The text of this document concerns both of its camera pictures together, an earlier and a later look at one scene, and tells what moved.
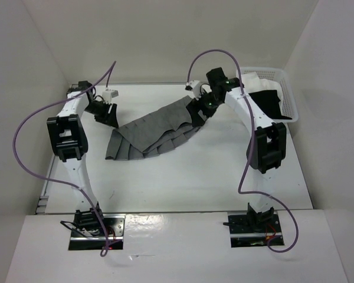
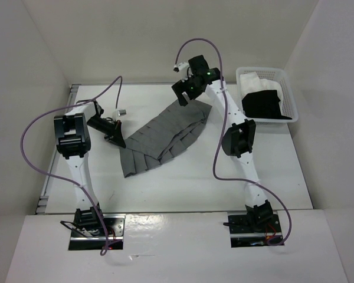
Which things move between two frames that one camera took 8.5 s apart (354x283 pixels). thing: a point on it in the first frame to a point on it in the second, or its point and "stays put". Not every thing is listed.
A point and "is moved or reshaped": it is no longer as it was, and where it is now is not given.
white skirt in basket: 251,84 stays put
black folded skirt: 269,101 stays put
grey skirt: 154,133 is moved or reshaped
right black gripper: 194,107 to 181,87
